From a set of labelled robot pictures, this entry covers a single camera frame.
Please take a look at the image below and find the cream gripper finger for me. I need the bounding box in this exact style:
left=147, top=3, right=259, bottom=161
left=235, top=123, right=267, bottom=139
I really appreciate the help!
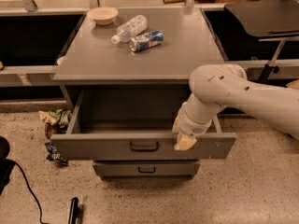
left=174, top=133, right=196, bottom=151
left=172, top=116, right=179, bottom=133

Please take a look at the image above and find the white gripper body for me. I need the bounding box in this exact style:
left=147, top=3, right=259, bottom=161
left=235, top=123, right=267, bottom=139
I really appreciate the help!
left=177, top=104, right=212, bottom=136

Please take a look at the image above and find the grey top drawer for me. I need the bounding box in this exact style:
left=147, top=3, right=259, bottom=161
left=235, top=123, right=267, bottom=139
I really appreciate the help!
left=52, top=86, right=236, bottom=161

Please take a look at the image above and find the grey drawer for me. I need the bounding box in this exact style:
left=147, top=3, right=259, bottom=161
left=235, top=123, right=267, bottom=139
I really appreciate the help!
left=93, top=161, right=200, bottom=178
left=52, top=86, right=236, bottom=161

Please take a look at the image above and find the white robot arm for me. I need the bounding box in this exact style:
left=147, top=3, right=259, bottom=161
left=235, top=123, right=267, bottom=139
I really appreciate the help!
left=172, top=64, right=299, bottom=151

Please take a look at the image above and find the grey drawer cabinet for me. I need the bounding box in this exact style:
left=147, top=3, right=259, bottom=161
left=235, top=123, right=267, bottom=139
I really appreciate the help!
left=51, top=7, right=234, bottom=181

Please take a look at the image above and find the grey bottom drawer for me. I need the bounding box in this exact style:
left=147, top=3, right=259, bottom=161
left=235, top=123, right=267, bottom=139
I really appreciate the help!
left=93, top=161, right=200, bottom=178

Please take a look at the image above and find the blue silver soda can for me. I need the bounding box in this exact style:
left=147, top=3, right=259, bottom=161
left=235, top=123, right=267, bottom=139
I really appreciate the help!
left=129, top=30, right=164, bottom=52

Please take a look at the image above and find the clear plastic water bottle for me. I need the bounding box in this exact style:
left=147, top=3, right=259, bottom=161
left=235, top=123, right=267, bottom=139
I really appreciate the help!
left=111, top=15, right=148, bottom=44

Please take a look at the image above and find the green chip bag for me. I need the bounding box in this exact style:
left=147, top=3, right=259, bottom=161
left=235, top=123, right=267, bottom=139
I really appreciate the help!
left=38, top=109, right=72, bottom=128

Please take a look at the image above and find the wooden stick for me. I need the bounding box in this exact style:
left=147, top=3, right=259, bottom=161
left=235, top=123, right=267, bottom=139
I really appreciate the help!
left=163, top=0, right=185, bottom=4

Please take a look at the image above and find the blue snack bag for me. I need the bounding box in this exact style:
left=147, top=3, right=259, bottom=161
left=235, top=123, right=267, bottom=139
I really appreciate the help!
left=45, top=142, right=68, bottom=165

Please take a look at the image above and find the beige bowl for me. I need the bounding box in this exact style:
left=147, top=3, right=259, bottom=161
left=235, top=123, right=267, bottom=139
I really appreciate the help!
left=87, top=7, right=119, bottom=25

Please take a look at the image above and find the black device at left edge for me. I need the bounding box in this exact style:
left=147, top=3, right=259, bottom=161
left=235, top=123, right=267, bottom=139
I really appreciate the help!
left=0, top=136, right=15, bottom=195

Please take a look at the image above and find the black cable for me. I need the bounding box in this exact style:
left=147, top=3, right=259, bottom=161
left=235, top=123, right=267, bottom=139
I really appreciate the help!
left=12, top=160, right=50, bottom=224

